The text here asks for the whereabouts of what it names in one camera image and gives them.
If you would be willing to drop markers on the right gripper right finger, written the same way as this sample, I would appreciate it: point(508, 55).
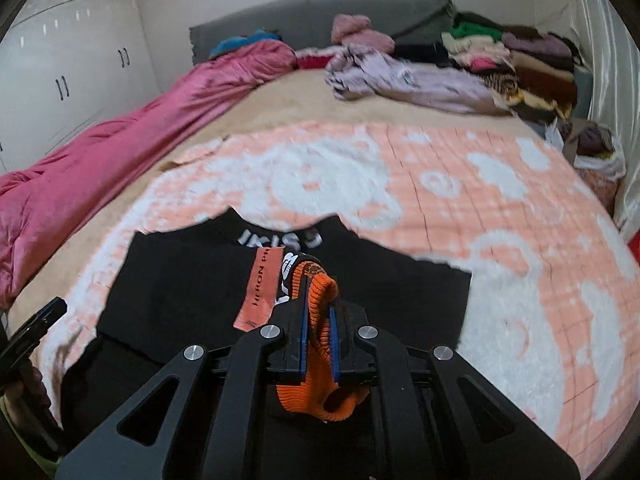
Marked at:
point(349, 362)

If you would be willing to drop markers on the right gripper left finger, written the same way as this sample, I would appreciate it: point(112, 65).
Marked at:
point(292, 317)

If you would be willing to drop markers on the black sweater with orange trim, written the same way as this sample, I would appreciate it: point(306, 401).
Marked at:
point(211, 283)

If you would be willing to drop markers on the bag of clothes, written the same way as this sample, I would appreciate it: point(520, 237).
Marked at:
point(594, 152)

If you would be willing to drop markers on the stack of folded clothes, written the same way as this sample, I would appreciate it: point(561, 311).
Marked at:
point(541, 76)

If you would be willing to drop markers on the left hand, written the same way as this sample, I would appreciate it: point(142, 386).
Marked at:
point(26, 400)

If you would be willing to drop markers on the magenta satin quilt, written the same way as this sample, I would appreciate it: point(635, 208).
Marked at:
point(45, 204)

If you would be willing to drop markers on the pink white fleece blanket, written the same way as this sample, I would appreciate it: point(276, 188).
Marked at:
point(553, 318)

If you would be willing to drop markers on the lilac crumpled garment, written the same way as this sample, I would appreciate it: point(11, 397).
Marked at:
point(360, 71)

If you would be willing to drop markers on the red garment by headboard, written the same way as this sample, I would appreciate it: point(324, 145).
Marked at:
point(314, 61)

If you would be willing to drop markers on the white wardrobe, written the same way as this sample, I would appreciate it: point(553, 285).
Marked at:
point(67, 65)

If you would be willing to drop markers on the blue garment by headboard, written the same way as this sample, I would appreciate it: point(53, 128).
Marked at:
point(233, 43)

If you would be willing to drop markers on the pink fluffy garment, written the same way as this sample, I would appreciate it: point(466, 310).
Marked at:
point(356, 30)

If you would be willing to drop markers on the grey bed headboard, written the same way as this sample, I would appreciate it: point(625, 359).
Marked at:
point(308, 23)

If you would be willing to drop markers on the white satin curtain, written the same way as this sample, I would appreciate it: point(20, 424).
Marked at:
point(614, 57)

